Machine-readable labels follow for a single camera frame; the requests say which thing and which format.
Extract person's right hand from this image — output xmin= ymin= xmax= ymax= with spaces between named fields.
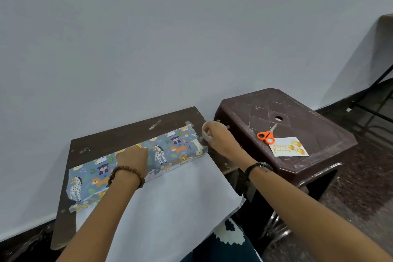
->
xmin=202 ymin=121 xmax=254 ymax=169

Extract happy birthday card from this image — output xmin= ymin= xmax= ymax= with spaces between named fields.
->
xmin=269 ymin=137 xmax=310 ymax=158

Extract brown plastic stool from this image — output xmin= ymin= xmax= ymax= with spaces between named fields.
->
xmin=213 ymin=88 xmax=359 ymax=241

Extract clear tape roll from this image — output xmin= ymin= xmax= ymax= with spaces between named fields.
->
xmin=201 ymin=121 xmax=229 ymax=142

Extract brown table with black legs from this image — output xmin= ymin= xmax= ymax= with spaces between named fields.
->
xmin=347 ymin=14 xmax=393 ymax=140

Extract small dark wooden table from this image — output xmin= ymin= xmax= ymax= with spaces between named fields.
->
xmin=50 ymin=106 xmax=243 ymax=251

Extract brown beaded bracelet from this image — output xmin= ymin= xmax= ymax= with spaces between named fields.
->
xmin=107 ymin=165 xmax=145 ymax=190

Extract person's left forearm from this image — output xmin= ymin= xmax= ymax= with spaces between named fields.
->
xmin=56 ymin=172 xmax=142 ymax=262

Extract person's right forearm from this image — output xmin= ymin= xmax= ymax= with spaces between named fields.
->
xmin=245 ymin=163 xmax=393 ymax=262

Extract black thread bracelet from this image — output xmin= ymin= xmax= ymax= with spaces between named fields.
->
xmin=244 ymin=162 xmax=274 ymax=181

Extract person's left hand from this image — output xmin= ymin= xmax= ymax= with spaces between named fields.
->
xmin=115 ymin=145 xmax=150 ymax=179

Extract orange handled scissors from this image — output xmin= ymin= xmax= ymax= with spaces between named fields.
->
xmin=257 ymin=123 xmax=278 ymax=145

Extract teal white patterned trousers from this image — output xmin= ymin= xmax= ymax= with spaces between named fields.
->
xmin=181 ymin=217 xmax=263 ymax=262

